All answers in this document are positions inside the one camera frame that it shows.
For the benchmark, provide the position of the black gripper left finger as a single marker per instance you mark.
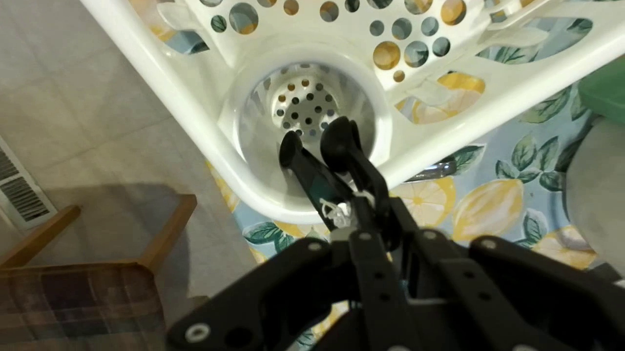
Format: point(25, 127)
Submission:
point(386, 310)

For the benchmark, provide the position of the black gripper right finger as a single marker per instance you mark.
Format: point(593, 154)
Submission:
point(468, 283)

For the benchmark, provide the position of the white plastic dish rack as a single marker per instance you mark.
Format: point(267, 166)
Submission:
point(421, 78)

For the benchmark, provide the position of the lemon print tablecloth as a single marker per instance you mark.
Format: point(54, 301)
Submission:
point(511, 182)

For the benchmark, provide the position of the plaid cushion wooden chair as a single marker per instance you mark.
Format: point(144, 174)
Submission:
point(87, 306)

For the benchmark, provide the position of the white floor vent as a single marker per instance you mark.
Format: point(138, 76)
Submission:
point(23, 199)

